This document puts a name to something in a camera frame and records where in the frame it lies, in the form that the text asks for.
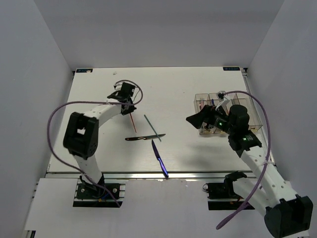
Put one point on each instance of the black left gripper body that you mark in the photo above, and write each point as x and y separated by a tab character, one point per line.
131	109

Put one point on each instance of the clear plastic bin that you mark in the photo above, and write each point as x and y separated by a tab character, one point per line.
215	99
230	100
204	128
254	121

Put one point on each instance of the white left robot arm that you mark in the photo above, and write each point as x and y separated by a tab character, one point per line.
82	132

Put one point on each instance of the teal chopstick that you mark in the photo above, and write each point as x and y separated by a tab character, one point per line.
148	121

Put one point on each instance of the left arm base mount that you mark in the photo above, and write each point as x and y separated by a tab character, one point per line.
90	196

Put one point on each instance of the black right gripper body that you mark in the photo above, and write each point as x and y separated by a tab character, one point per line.
216	118

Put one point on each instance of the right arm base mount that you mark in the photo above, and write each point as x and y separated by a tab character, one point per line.
221	195

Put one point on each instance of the pink handled fork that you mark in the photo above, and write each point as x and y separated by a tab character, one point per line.
201	103

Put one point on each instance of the black knife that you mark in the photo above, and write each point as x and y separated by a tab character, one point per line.
149	137

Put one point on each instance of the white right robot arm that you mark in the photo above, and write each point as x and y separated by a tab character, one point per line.
285	212

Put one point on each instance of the blue iridescent knife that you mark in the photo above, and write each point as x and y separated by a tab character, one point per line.
163	168

